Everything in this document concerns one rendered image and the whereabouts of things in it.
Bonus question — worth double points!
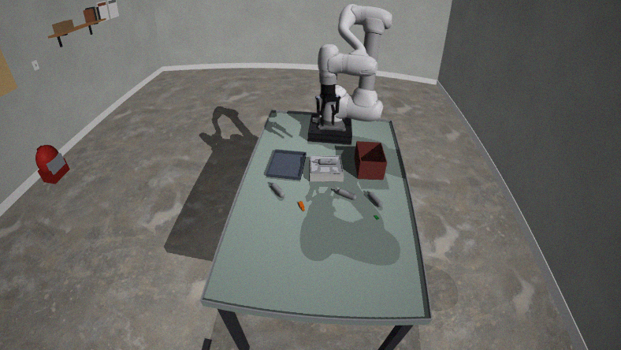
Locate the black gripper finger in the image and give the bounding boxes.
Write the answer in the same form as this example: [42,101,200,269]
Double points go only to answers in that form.
[315,96,326,126]
[331,95,341,125]

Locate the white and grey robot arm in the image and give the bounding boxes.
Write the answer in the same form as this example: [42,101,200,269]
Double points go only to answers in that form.
[312,4,392,132]

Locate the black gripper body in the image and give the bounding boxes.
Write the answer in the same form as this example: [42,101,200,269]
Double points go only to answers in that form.
[320,84,337,101]

